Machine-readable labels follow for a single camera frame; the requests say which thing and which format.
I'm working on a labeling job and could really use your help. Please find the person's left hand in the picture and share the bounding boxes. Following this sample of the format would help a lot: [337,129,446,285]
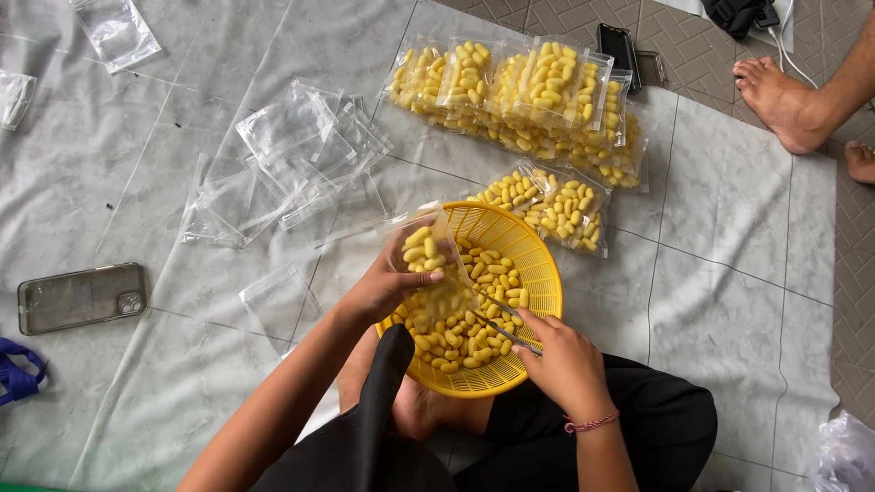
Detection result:
[340,217,446,328]

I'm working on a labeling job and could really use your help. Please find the person's right hand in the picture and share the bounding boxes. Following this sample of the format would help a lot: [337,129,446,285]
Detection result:
[511,307,621,420]

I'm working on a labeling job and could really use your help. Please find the clear plastic bag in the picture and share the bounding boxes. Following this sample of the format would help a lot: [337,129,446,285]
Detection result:
[70,0,164,75]
[0,70,38,132]
[238,262,324,358]
[311,201,481,323]

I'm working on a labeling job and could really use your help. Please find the metal tweezers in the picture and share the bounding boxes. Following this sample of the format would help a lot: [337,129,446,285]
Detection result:
[470,290,545,358]

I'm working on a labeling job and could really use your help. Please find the heap of loose yellow cocoons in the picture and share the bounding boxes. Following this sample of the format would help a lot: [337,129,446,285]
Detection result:
[392,236,531,374]

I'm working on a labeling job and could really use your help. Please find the yellow plastic basket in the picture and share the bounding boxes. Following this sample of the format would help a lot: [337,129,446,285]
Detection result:
[374,201,564,400]

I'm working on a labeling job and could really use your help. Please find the person's black trousers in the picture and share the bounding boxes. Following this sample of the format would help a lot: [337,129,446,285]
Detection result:
[249,324,719,492]

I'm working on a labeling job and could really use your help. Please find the empty clear plastic bag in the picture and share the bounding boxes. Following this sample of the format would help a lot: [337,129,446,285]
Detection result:
[238,262,324,358]
[70,0,164,75]
[0,70,38,132]

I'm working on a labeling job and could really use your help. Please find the filled clear cocoon bag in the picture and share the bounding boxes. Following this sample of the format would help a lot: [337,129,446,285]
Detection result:
[520,171,613,260]
[465,159,552,214]

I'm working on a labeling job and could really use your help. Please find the pile of empty clear bags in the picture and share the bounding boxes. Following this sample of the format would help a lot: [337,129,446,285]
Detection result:
[178,78,395,251]

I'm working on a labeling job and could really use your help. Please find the white plastic floor sheet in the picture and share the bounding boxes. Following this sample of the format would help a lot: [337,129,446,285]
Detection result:
[0,0,842,492]

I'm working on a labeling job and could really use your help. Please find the pile of filled cocoon bags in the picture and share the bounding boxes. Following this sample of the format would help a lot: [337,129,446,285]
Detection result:
[378,34,652,194]

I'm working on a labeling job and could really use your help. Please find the crumpled white plastic bag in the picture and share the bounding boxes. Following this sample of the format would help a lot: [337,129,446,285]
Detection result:
[809,409,875,492]

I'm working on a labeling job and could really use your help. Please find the phone in clear case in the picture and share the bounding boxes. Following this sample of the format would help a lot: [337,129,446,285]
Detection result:
[17,261,149,336]

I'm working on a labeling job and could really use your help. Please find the small clear case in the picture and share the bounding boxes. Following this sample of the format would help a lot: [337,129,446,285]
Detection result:
[636,50,668,88]

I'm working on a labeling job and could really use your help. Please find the black phone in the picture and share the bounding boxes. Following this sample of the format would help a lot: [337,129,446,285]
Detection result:
[595,22,644,96]

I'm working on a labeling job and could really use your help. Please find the black pouch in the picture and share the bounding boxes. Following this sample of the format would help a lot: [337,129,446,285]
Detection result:
[700,0,782,40]

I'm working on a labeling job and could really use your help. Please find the red string bracelet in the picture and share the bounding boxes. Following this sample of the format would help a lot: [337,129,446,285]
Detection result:
[563,409,622,436]

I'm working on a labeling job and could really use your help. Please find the blue strap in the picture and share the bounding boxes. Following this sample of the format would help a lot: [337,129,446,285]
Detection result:
[0,337,49,408]

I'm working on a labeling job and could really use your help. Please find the white cable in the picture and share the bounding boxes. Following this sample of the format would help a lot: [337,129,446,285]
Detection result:
[764,0,819,90]

